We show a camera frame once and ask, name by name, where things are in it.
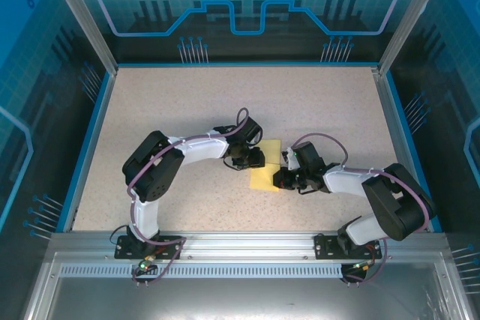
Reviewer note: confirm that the aluminium frame post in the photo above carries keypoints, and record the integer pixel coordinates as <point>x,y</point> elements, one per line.
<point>86,20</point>
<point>412,16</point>

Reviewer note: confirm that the aluminium mounting rail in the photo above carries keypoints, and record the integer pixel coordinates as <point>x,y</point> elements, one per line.
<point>243,245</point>

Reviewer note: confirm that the aluminium blue side rail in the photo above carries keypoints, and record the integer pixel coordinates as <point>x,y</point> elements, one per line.
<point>90,151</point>
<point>392,110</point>

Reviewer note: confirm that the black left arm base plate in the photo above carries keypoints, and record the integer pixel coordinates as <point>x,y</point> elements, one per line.
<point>122,249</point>

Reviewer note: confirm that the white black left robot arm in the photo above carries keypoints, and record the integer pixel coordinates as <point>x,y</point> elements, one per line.
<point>153,174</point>

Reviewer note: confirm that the brass plug with green light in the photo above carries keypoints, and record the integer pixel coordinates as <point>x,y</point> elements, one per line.
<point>145,264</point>

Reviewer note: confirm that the grey metal front tray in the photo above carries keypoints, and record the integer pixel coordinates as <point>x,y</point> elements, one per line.
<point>243,297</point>

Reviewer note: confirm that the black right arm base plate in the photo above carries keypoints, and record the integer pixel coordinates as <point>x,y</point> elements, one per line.
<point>326,247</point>

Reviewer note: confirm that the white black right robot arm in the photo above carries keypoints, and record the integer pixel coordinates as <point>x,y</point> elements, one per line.
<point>397,207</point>

